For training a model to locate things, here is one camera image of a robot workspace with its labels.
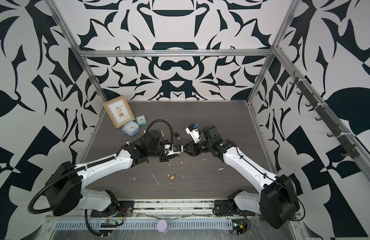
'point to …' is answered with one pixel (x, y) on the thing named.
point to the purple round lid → (162, 225)
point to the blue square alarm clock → (131, 128)
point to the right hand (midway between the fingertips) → (184, 148)
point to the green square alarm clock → (141, 120)
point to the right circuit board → (239, 226)
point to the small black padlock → (177, 134)
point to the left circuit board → (109, 223)
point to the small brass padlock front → (172, 177)
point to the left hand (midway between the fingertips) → (178, 145)
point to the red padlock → (160, 129)
